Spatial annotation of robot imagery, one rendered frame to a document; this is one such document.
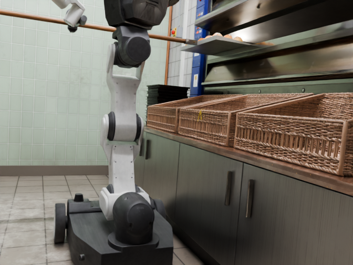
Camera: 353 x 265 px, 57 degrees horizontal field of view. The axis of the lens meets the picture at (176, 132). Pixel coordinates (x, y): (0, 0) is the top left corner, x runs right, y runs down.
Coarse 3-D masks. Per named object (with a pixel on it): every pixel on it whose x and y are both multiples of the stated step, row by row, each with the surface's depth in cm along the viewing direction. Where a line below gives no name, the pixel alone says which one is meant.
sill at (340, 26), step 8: (336, 24) 152; (344, 24) 148; (352, 24) 144; (304, 32) 171; (312, 32) 166; (320, 32) 161; (328, 32) 156; (272, 40) 194; (280, 40) 188; (288, 40) 181; (240, 48) 225; (248, 48) 216; (256, 48) 208; (208, 56) 267; (216, 56) 254; (224, 56) 244
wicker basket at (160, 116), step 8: (200, 96) 263; (208, 96) 256; (216, 96) 245; (224, 96) 235; (232, 96) 213; (160, 104) 250; (168, 104) 253; (176, 104) 256; (184, 104) 258; (192, 104) 261; (152, 112) 239; (160, 112) 223; (168, 112) 210; (176, 112) 198; (152, 120) 237; (160, 120) 223; (168, 120) 254; (176, 120) 198; (160, 128) 221; (168, 128) 209; (176, 128) 199
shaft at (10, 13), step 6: (0, 12) 180; (6, 12) 181; (12, 12) 182; (18, 12) 184; (30, 18) 187; (36, 18) 187; (42, 18) 188; (48, 18) 190; (54, 18) 191; (66, 24) 194; (90, 24) 199; (108, 30) 204; (114, 30) 205; (150, 36) 215; (156, 36) 216; (162, 36) 218; (168, 36) 220; (180, 42) 224
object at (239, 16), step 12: (252, 0) 191; (264, 0) 188; (276, 0) 184; (288, 0) 181; (300, 0) 177; (216, 12) 228; (228, 12) 218; (240, 12) 213; (252, 12) 208; (264, 12) 204; (204, 24) 252; (216, 24) 245; (228, 24) 239; (240, 24) 233
